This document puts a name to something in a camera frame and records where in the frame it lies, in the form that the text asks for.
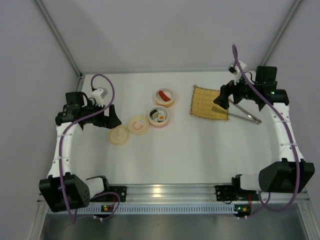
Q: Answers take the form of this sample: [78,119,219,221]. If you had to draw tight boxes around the metal tongs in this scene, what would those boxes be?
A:
[212,98,262,125]

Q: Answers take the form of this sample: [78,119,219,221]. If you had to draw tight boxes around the sushi roll green centre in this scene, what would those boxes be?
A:
[149,109,159,120]

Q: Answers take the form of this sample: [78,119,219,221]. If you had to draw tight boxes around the sushi roll orange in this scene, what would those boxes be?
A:
[157,114,167,123]

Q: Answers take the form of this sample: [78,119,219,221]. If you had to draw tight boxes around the red sausage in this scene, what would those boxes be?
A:
[158,90,171,102]

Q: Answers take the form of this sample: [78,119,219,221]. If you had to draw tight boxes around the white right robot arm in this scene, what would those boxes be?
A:
[213,64,315,193]

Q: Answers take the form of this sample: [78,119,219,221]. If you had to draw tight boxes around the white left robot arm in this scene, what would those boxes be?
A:
[39,88,122,213]

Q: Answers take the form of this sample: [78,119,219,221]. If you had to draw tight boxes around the pink lunch box bowl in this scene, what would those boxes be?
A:
[147,105,170,128]

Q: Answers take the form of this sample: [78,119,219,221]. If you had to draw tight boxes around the orange lunch box bowl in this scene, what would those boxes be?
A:
[154,87,176,108]

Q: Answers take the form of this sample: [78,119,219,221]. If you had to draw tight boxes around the cream plain lid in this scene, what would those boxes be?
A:
[107,125,130,146]

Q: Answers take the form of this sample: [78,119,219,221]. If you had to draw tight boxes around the bamboo sushi mat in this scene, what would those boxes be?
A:
[190,85,229,121]

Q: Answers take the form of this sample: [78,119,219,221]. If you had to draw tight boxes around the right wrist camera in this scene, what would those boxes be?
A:
[228,61,247,76]

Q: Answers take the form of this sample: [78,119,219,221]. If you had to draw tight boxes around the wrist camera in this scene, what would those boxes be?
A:
[228,61,247,76]
[90,87,108,107]

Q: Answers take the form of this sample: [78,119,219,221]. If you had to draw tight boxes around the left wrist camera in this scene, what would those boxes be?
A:
[90,87,108,107]

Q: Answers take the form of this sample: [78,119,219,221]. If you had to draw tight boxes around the cream lid with pink ring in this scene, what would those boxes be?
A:
[127,115,150,135]

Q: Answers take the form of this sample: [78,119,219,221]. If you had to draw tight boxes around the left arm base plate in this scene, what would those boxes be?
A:
[90,185,127,203]

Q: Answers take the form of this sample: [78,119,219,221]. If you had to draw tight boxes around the aluminium mounting rail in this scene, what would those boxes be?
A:
[37,183,310,204]

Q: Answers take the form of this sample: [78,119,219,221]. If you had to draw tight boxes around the slotted cable duct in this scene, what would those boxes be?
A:
[77,203,251,215]

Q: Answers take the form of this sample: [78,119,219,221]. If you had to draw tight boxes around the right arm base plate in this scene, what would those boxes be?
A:
[214,185,259,203]

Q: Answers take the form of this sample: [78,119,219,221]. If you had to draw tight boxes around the left aluminium frame post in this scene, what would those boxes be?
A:
[32,0,83,79]

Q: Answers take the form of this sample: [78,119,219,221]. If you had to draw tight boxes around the aluminium frame post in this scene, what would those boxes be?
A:
[32,0,83,79]
[258,0,305,66]

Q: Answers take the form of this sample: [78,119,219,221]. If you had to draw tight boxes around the right aluminium frame post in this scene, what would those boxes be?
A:
[258,0,305,66]

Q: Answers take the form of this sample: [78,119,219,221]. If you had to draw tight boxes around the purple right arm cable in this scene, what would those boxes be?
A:
[231,44,301,212]

